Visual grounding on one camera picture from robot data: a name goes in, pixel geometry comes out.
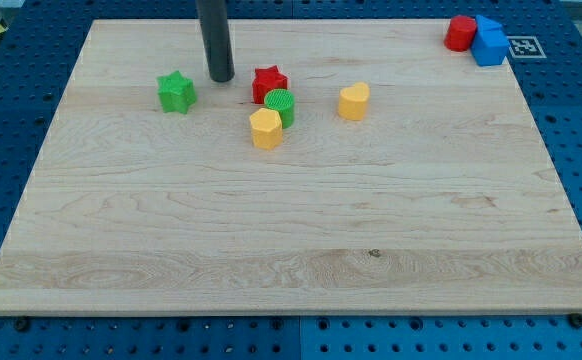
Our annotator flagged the yellow heart block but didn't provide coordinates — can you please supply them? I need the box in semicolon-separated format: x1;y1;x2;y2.
337;82;370;121

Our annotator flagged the red star block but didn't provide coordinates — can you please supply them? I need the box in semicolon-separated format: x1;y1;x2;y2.
252;65;288;104

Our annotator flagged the green star block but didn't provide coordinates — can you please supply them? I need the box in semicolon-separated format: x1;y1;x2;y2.
157;70;197;114

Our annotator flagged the yellow hexagon block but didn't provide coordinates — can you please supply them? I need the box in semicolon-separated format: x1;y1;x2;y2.
249;108;283;150

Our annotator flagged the green cylinder block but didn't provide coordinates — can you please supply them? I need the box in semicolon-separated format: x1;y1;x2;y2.
264;89;295;129

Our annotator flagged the wooden board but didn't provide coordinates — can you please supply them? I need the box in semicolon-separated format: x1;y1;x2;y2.
0;19;582;317

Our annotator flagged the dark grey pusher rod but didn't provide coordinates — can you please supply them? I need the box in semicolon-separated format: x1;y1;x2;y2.
196;0;234;83

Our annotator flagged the red cylinder block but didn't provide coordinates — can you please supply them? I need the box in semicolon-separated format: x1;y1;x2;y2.
443;15;477;52

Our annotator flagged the blue cube block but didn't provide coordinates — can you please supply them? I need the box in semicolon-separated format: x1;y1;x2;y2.
470;30;509;67

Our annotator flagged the blue triangle block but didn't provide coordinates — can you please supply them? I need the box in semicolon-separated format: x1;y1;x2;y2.
475;15;503;32

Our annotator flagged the black white fiducial tag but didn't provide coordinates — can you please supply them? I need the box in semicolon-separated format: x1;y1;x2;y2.
508;35;546;59

